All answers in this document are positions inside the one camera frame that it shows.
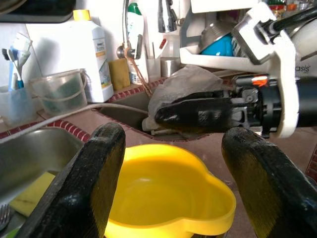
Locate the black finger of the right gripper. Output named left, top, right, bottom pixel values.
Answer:
left=155, top=98, right=233, bottom=133
left=170, top=90, right=225, bottom=102

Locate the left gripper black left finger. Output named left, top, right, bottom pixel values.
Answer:
left=14, top=122, right=126, bottom=238

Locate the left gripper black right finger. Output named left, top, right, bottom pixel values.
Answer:
left=221, top=127, right=317, bottom=238

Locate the steel fork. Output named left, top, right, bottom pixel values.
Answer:
left=0, top=203, right=12, bottom=231

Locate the yellow plastic bowl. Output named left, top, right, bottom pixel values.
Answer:
left=104, top=143, right=237, bottom=238

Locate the chrome kitchen faucet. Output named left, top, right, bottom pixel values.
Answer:
left=116, top=0, right=179, bottom=60

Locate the clear plastic bag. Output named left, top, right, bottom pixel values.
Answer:
left=148, top=64, right=235, bottom=124

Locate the white dish rack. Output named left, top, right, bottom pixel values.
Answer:
left=178, top=0, right=275, bottom=73

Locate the small steel cup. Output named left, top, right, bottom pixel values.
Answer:
left=160, top=57, right=181, bottom=78

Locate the yellow green scouring sponge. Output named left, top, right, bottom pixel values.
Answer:
left=9, top=172, right=56, bottom=218

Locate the white utensil cup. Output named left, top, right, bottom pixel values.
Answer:
left=146, top=57, right=161, bottom=82

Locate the clear spray bottle red trigger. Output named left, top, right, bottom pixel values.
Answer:
left=159, top=34, right=181, bottom=58

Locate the blue bowl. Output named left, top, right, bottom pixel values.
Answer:
left=200, top=33, right=235, bottom=57

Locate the stainless steel sink basin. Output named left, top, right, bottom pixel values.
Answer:
left=98, top=78, right=238, bottom=141
left=0, top=127, right=85, bottom=209

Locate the white jug appliance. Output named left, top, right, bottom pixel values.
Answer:
left=288, top=21, right=317, bottom=81

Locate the brown rubber band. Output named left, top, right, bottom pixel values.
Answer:
left=125, top=47, right=153, bottom=97

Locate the upturned steel bowl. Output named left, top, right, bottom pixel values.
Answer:
left=200, top=19, right=240, bottom=49

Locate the thick yellow sponge block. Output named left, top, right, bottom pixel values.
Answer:
left=108, top=58, right=131, bottom=91

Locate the white bottle green cap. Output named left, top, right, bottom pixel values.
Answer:
left=126, top=2, right=149, bottom=85

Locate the clear plastic bucket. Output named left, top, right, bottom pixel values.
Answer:
left=29, top=68, right=89, bottom=116

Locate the clear toothbrush cup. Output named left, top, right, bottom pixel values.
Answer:
left=0, top=85, right=38, bottom=127

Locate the white dish soap bottle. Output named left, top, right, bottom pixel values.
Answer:
left=63, top=9, right=114, bottom=104

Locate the black hanging pan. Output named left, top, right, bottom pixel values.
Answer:
left=0, top=0, right=76, bottom=23

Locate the steel hanging pan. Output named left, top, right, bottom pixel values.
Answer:
left=0, top=0, right=27, bottom=13

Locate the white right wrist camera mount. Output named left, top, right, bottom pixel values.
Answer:
left=231, top=1, right=306, bottom=139

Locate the grey water hose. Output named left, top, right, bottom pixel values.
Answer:
left=0, top=103, right=149, bottom=144

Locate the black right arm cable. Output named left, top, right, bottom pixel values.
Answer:
left=269, top=6, right=317, bottom=33

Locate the blue handled toothbrush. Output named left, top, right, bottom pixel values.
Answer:
left=1, top=48, right=25, bottom=90

